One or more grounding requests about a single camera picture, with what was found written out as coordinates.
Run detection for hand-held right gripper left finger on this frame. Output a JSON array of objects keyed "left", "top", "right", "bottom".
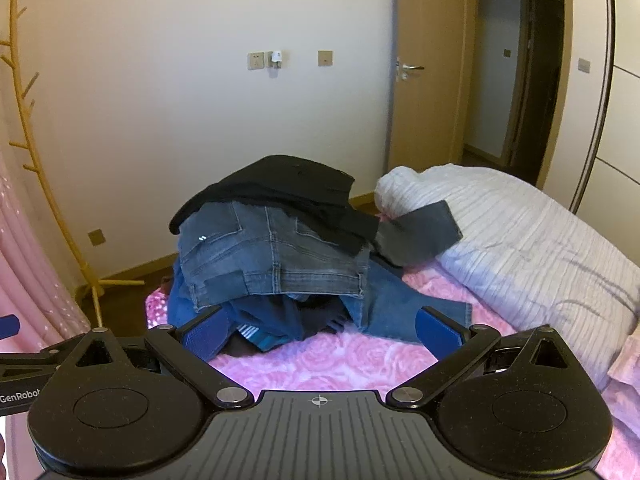
[{"left": 69, "top": 307, "right": 255, "bottom": 409}]

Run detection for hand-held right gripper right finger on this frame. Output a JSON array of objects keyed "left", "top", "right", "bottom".
[{"left": 386, "top": 306, "right": 577, "bottom": 409}]

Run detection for black pants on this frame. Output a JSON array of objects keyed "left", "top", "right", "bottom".
[{"left": 169, "top": 155, "right": 381, "bottom": 256}]

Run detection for teal striped garment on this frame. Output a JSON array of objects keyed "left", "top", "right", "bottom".
[{"left": 234, "top": 324, "right": 282, "bottom": 352}]

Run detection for blue denim jeans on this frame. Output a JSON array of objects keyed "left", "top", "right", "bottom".
[{"left": 167, "top": 255, "right": 474, "bottom": 347}]

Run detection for pink curtain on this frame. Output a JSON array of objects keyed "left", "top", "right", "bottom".
[{"left": 0, "top": 149, "right": 92, "bottom": 347}]

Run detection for dark blue garment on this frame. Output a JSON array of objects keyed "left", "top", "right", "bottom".
[{"left": 227, "top": 297, "right": 303, "bottom": 342}]

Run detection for yellow wooden coat rack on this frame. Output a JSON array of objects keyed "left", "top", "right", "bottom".
[{"left": 0, "top": 0, "right": 146, "bottom": 329}]

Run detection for grey denim jeans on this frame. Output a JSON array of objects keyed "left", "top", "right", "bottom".
[{"left": 177, "top": 200, "right": 372, "bottom": 314}]

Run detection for dark grey pants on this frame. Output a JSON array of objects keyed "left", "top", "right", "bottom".
[{"left": 372, "top": 201, "right": 464, "bottom": 269}]

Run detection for pink rose bed sheet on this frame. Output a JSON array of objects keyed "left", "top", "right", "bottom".
[{"left": 144, "top": 264, "right": 640, "bottom": 480}]

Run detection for white striped duvet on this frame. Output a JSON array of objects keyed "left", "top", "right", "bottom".
[{"left": 374, "top": 162, "right": 640, "bottom": 394}]

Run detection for dark hallway door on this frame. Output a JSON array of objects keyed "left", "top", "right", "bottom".
[{"left": 502, "top": 0, "right": 566, "bottom": 182}]

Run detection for wooden door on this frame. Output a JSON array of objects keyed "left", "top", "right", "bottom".
[{"left": 387, "top": 0, "right": 479, "bottom": 197}]

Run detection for white wardrobe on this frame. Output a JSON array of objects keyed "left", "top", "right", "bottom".
[{"left": 562, "top": 0, "right": 640, "bottom": 217}]

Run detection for metal door handle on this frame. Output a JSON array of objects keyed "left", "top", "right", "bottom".
[{"left": 396, "top": 56, "right": 425, "bottom": 82}]

